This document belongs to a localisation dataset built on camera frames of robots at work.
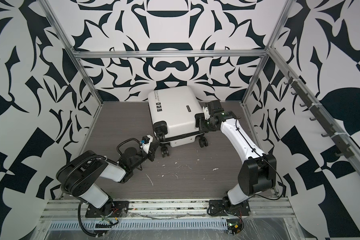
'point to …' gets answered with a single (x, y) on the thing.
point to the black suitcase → (172, 110)
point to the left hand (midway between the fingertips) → (159, 140)
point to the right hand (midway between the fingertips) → (203, 124)
